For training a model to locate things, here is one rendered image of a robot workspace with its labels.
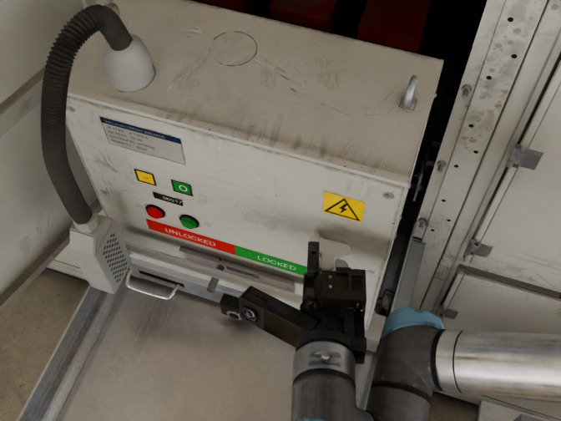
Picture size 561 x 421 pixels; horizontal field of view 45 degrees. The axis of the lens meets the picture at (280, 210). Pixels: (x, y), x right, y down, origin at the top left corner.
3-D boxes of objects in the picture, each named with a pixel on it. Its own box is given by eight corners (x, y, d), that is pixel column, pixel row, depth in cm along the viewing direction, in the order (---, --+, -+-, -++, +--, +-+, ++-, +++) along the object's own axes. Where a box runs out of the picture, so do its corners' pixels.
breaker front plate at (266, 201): (363, 338, 123) (402, 193, 82) (122, 262, 131) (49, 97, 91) (366, 332, 123) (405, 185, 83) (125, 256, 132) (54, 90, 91)
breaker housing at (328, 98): (368, 334, 123) (410, 185, 82) (121, 256, 132) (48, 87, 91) (427, 127, 148) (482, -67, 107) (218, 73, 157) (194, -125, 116)
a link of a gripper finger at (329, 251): (349, 234, 98) (350, 282, 92) (308, 232, 99) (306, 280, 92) (351, 219, 96) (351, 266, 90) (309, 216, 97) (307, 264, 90)
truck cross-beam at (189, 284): (376, 352, 126) (379, 341, 121) (113, 269, 135) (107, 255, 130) (382, 328, 128) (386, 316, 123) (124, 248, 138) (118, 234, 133)
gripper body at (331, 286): (360, 301, 94) (362, 375, 86) (298, 297, 95) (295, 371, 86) (365, 263, 89) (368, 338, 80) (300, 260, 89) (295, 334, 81)
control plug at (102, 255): (115, 296, 117) (90, 246, 102) (90, 287, 118) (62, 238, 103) (134, 258, 121) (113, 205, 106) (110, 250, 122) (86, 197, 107)
